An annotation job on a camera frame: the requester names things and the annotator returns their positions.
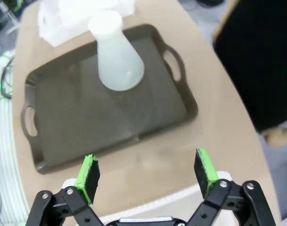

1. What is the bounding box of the translucent plastic conical flask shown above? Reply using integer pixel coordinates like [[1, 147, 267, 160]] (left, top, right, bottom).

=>
[[88, 11, 145, 91]]

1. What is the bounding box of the person in black sweater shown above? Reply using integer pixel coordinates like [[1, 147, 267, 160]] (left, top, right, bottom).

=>
[[213, 0, 287, 134]]

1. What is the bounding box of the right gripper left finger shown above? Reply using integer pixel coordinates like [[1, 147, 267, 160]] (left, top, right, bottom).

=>
[[25, 154, 104, 226]]

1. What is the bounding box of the white perforated plastic basket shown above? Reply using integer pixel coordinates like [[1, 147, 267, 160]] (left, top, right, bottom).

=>
[[37, 0, 136, 47]]

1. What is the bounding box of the dark brown plastic tray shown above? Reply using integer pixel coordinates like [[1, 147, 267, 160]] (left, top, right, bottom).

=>
[[20, 23, 198, 175]]

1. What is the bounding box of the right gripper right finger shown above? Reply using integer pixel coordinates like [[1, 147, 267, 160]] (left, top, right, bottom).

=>
[[185, 148, 276, 226]]

